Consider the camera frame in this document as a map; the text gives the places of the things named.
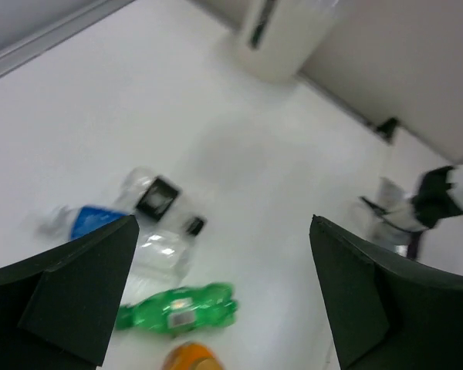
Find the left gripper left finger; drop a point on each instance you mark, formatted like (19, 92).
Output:
(58, 308)

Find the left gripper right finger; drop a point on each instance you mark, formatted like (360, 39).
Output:
(386, 311)

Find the blue-label plastic bottle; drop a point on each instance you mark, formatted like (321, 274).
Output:
(161, 254)

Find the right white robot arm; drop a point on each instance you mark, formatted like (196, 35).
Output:
(439, 196)

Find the white bin black rim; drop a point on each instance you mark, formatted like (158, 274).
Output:
(277, 37)

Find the green plastic bottle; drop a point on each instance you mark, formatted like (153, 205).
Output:
(181, 310)

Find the orange juice bottle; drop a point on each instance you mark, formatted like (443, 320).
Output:
(192, 356)

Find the black-label small bottle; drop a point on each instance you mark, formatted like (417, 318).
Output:
(159, 202)

